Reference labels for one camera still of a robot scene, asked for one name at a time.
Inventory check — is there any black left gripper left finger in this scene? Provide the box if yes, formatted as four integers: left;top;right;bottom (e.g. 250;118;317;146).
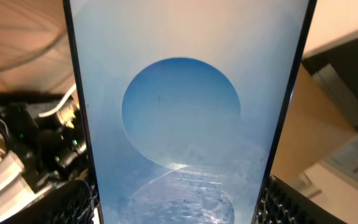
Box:
1;180;99;224

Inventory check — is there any blue screen Galaxy smartphone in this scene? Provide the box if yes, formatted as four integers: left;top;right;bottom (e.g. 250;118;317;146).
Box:
63;0;316;224

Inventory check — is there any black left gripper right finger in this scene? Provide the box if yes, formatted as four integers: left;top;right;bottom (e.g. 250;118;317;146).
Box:
255;175;344;224

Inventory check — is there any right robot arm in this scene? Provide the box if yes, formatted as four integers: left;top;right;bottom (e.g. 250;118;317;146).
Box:
0;94;98;223

